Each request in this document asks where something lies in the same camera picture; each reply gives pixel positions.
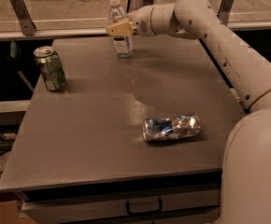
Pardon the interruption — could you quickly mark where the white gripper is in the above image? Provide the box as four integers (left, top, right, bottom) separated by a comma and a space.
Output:
106, 5, 156, 36

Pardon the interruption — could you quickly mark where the clear plastic water bottle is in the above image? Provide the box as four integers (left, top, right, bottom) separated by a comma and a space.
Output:
107, 0, 133, 58

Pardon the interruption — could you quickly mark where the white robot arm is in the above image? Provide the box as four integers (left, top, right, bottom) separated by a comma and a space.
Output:
107, 0, 271, 224

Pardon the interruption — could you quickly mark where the green soda can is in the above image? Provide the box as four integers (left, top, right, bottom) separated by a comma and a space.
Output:
34, 46, 66, 91

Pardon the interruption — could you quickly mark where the crushed redbull can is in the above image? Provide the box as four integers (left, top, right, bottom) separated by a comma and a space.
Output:
142, 114, 201, 142

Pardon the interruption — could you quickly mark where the cardboard box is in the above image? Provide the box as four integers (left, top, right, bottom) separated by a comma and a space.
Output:
0, 201, 36, 224

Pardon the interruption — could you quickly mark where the horizontal metal rail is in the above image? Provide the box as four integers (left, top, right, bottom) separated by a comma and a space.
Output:
0, 21, 271, 41

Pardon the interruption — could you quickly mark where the right metal rail bracket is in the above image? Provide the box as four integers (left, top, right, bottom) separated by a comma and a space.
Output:
217, 0, 235, 25

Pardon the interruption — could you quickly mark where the left metal rail bracket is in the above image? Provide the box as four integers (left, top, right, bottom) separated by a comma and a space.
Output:
9, 0, 36, 35

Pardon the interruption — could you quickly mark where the grey drawer with handle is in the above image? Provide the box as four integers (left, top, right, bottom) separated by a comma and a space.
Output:
21, 189, 221, 224

